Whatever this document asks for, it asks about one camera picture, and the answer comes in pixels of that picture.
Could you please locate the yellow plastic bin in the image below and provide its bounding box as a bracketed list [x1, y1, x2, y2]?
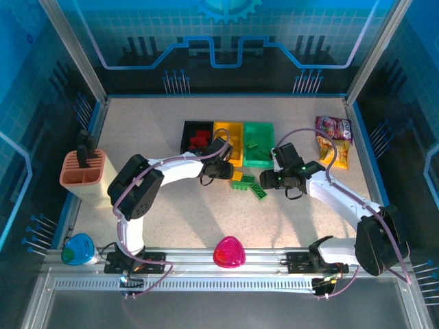
[212, 121, 245, 168]

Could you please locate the green plastic bin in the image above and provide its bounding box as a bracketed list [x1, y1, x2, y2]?
[242, 122, 276, 168]

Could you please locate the black plastic bin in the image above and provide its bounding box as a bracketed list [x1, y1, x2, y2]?
[180, 120, 215, 155]

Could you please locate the yellow snack bag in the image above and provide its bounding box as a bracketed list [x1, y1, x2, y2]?
[316, 135, 351, 171]

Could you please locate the purple snack bag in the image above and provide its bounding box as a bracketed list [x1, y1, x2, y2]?
[314, 115, 354, 142]

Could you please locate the pink triangular plastic container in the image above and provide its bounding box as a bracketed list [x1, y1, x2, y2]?
[212, 235, 246, 269]

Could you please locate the black connector box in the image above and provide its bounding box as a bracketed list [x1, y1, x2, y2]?
[311, 276, 339, 300]
[119, 276, 145, 300]

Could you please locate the pink cream knife block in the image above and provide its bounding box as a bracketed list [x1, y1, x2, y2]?
[59, 147, 121, 208]

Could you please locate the blue container green cap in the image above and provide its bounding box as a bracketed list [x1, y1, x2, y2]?
[60, 232, 101, 267]

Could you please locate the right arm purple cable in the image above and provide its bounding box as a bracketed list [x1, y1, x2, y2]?
[276, 127, 412, 299]

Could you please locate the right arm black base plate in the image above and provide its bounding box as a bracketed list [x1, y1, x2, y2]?
[286, 252, 350, 275]

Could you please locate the aluminium table side rail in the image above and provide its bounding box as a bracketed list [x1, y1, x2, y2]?
[344, 99, 409, 249]
[51, 99, 110, 247]

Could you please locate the aluminium mounting rail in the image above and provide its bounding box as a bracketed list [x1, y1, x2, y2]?
[43, 247, 411, 279]

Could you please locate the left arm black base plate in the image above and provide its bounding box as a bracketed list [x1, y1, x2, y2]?
[104, 252, 168, 275]

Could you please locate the grey slotted cable duct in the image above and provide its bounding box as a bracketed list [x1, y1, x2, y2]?
[54, 278, 318, 291]

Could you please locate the aluminium frame post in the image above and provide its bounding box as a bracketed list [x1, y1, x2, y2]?
[344, 0, 412, 106]
[38, 0, 110, 106]

